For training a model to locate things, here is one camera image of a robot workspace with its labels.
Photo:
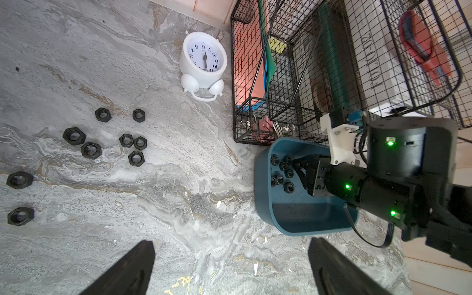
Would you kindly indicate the pink binder clip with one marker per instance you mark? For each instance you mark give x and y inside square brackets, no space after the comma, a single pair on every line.
[264,132]

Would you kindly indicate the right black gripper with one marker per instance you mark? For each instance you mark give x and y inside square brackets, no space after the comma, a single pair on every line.
[312,170]

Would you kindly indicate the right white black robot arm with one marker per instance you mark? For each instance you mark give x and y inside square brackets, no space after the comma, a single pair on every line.
[401,170]

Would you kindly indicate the black wire desk organizer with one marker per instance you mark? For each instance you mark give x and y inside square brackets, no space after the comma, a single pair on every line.
[279,70]

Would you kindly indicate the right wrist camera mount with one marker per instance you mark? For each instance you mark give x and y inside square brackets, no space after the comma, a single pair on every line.
[343,127]

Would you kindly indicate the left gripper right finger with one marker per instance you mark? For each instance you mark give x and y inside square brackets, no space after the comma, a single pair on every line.
[334,274]

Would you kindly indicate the black nut cluster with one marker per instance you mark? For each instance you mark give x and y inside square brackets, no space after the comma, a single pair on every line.
[103,115]
[126,140]
[91,150]
[139,115]
[140,143]
[74,136]
[136,158]

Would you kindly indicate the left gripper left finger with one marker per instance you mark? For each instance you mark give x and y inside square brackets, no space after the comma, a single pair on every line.
[129,276]

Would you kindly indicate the dark teal storage box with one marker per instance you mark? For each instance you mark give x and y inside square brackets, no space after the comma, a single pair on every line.
[296,214]

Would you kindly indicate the small white alarm clock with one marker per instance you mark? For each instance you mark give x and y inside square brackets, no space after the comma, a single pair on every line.
[202,63]

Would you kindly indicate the red wallet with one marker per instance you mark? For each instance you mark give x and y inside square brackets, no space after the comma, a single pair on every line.
[423,47]

